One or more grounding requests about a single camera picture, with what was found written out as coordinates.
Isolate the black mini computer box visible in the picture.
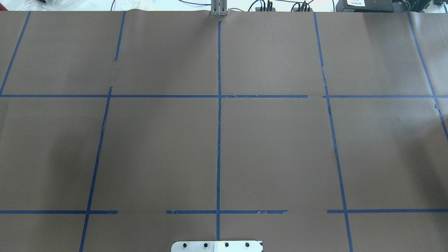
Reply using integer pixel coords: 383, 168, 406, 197
335, 0, 394, 13

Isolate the left black USB hub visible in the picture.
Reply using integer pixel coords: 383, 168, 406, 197
251, 0, 275, 12

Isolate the black usb hub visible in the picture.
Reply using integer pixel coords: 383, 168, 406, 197
251, 0, 275, 12
290, 1, 312, 12

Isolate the right black USB hub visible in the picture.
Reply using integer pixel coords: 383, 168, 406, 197
290, 1, 312, 12

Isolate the aluminium frame post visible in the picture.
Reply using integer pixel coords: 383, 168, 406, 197
211, 0, 229, 16

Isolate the white camera mast stand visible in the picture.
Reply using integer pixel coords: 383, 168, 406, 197
171, 240, 264, 252

